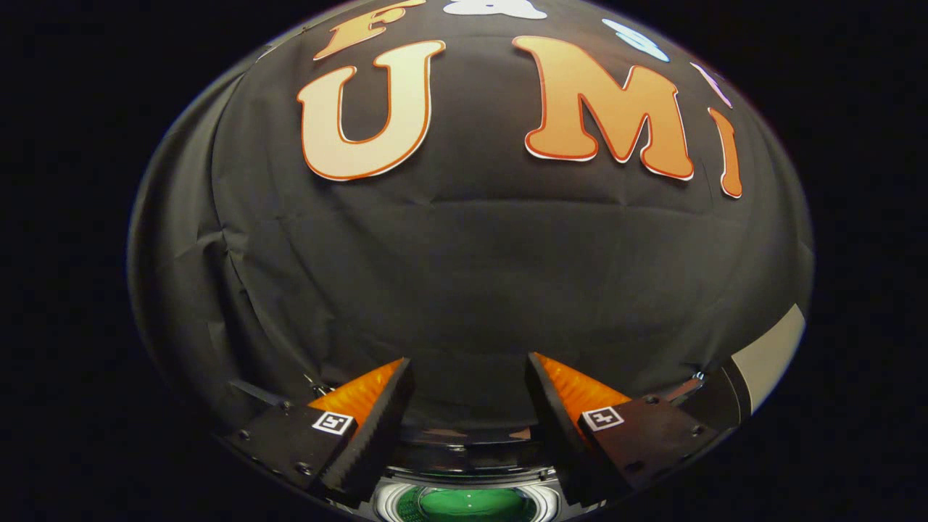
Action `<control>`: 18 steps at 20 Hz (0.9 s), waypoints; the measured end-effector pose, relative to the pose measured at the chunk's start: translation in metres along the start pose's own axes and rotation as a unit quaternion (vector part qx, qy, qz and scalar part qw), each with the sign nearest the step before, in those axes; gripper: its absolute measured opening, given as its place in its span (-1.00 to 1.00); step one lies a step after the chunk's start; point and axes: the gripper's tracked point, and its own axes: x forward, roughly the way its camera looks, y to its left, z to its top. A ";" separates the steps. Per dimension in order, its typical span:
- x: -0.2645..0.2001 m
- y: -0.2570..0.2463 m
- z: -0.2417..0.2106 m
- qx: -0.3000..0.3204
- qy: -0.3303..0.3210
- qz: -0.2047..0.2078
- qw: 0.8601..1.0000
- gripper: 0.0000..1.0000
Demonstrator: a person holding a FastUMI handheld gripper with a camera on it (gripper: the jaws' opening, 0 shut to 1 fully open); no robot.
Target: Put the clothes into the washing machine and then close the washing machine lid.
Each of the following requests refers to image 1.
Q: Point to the black backdrop cloth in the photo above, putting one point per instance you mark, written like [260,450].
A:
[471,290]

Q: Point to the green polo shirt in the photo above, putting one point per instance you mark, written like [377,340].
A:
[475,504]

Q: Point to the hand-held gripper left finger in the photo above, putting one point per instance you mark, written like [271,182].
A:
[377,428]

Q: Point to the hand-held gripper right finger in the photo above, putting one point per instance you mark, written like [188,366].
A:
[558,428]

